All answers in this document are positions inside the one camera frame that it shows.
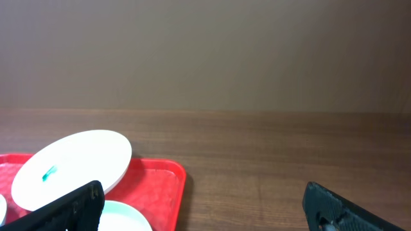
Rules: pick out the white plate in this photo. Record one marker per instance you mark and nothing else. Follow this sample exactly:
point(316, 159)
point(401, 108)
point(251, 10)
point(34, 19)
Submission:
point(70, 163)

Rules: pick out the red plastic tray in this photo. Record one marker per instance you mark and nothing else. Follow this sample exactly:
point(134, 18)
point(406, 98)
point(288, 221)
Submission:
point(152, 186)

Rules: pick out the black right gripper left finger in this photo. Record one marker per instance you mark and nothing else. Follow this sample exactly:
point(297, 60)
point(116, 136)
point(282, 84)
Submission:
point(79, 210)

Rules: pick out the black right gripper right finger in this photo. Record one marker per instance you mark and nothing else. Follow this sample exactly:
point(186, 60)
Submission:
point(325, 210)

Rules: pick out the light blue plate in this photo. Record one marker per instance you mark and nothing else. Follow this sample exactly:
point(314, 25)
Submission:
point(3, 210)
point(118, 216)

